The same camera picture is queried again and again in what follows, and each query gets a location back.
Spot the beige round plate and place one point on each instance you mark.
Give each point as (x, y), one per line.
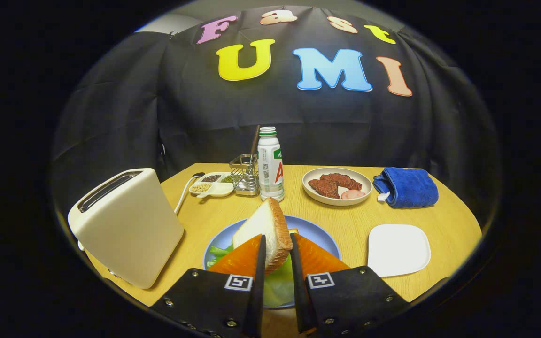
(365, 185)

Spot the small white square plate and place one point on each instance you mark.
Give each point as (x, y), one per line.
(399, 251)

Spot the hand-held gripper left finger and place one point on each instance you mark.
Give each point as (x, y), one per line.
(257, 300)

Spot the cream white toaster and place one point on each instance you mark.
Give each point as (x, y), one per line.
(129, 234)

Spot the pile of green beans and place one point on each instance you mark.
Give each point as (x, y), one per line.
(226, 179)

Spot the pile of dark beans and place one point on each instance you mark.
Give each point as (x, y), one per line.
(211, 178)

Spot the toasted bread slice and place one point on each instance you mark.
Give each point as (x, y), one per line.
(261, 223)

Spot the white divided condiment dish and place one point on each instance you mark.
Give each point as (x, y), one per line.
(221, 190)

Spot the green lettuce leaf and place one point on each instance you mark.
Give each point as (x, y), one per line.
(277, 286)

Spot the folded blue towel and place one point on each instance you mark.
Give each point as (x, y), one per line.
(411, 188)

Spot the white drink bottle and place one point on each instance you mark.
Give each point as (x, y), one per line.
(268, 173)

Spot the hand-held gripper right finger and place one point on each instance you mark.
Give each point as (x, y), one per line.
(301, 295)

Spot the black backdrop cloth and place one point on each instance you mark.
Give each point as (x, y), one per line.
(298, 122)

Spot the pile of yellow soybeans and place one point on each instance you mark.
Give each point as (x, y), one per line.
(201, 188)

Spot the small pink ham slice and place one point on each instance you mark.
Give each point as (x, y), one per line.
(353, 194)

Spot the brown chopstick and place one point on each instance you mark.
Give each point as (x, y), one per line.
(255, 141)

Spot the blue round plate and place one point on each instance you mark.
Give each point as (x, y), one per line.
(317, 237)

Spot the brown meat piece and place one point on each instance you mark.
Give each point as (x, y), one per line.
(343, 180)
(324, 188)

